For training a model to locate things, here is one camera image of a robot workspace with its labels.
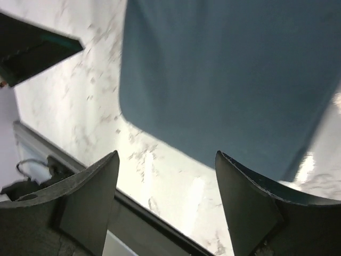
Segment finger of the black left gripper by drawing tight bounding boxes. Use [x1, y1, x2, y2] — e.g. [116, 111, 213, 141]
[1, 12, 84, 87]

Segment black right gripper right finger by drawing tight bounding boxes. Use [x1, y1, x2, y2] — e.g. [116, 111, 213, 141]
[215, 151, 340, 255]

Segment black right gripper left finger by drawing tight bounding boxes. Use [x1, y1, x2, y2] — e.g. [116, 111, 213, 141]
[1, 151, 119, 255]

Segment blue-grey t-shirt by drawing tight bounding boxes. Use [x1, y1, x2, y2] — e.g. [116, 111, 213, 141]
[119, 1, 340, 181]

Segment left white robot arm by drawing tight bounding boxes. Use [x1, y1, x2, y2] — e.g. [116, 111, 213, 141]
[1, 13, 84, 186]

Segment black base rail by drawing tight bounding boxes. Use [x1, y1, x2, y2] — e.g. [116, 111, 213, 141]
[13, 121, 211, 255]

